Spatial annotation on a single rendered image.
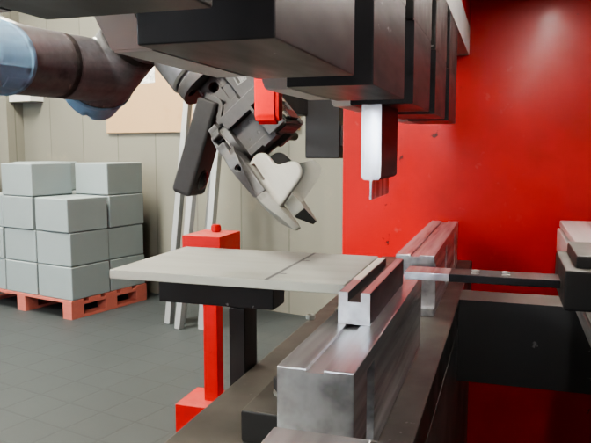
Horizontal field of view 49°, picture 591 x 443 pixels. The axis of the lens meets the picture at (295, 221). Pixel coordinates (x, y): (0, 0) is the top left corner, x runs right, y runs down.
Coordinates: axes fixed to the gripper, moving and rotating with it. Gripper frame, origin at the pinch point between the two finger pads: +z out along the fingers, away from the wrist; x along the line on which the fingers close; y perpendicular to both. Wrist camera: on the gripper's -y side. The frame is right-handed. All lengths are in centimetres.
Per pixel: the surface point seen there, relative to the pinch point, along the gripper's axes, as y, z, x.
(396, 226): -8, 7, 84
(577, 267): 20.6, 20.7, -6.5
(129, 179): -190, -142, 345
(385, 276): 5.4, 10.9, -4.2
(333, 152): -19, -26, 138
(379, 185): 10.4, 3.0, -1.5
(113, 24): 13.4, -6.6, -44.9
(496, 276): 14.0, 17.6, -3.3
